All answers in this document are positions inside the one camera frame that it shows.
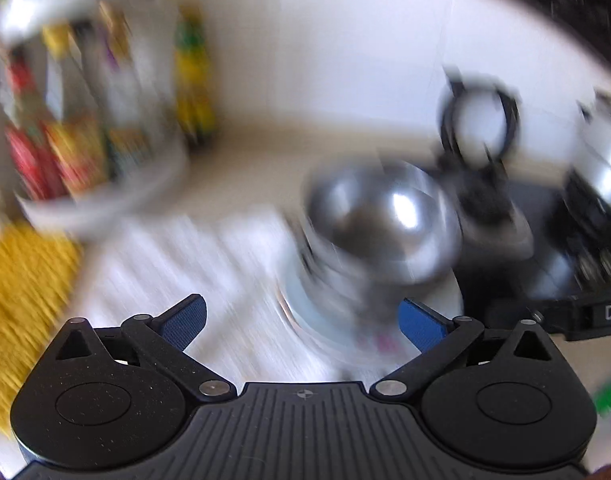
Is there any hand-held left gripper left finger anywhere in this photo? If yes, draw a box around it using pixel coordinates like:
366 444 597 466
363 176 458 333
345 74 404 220
55 294 237 402

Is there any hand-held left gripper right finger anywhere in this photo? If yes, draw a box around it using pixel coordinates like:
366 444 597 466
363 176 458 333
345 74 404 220
369 298 561 402

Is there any stainless steel bowl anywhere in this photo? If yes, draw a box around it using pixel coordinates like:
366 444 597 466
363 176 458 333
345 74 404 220
290 230 459 311
302 159 461 286

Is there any large floral white plate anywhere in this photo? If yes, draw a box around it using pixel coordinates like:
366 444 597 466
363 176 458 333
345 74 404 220
278 260 463 378

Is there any white towel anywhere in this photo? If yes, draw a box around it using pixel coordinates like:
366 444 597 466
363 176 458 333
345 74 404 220
82 212 466 386

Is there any green object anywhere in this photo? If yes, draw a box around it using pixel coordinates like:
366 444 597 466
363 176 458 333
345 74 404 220
593 377 611 416

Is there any black glass gas stove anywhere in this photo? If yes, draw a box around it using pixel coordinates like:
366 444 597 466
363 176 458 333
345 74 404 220
455 180 611 321

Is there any white two-tier turntable rack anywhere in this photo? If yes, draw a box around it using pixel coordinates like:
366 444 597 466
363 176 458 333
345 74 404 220
0 0 191 241

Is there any stainless steel pot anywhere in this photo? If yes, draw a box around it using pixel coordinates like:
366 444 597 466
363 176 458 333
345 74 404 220
563 87 611 286

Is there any yellow chenille mat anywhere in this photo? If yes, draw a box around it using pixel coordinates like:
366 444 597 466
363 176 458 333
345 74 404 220
0 222 86 376

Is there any yellow cap vinegar bottle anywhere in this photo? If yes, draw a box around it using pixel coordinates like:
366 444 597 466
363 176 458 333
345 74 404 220
42 25 108 196

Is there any black iron pan support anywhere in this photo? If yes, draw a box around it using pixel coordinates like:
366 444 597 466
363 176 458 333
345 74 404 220
435 67 522 171

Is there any red label soy sauce bottle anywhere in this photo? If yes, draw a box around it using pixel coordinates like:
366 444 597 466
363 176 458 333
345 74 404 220
5 55 51 201

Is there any green yellow label oil bottle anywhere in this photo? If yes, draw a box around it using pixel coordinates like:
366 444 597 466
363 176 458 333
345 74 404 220
174 7 218 148

